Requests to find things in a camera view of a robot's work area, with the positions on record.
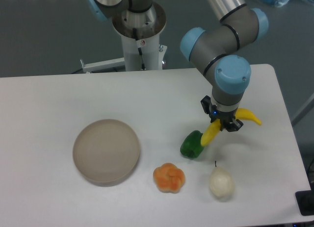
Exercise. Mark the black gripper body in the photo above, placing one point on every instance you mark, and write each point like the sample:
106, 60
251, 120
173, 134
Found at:
223, 112

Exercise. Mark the yellow banana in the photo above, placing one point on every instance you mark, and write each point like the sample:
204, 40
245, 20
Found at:
215, 127

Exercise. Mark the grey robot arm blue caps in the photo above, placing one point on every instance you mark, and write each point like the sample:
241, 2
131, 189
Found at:
212, 53

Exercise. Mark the green bell pepper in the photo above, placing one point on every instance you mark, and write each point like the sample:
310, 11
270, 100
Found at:
191, 146

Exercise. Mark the white pear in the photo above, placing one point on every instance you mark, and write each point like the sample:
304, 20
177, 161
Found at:
221, 183

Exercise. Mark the orange knotted bread roll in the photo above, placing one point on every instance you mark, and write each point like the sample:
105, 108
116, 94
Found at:
169, 178

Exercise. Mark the grey table leg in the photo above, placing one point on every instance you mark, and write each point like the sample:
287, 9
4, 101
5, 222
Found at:
305, 108

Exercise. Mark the black device at table edge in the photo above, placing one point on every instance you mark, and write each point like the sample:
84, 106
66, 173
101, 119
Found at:
305, 201

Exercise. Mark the beige round plate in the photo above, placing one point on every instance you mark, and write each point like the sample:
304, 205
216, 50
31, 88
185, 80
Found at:
106, 152

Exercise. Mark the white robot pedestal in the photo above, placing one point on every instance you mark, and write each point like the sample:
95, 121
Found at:
139, 34

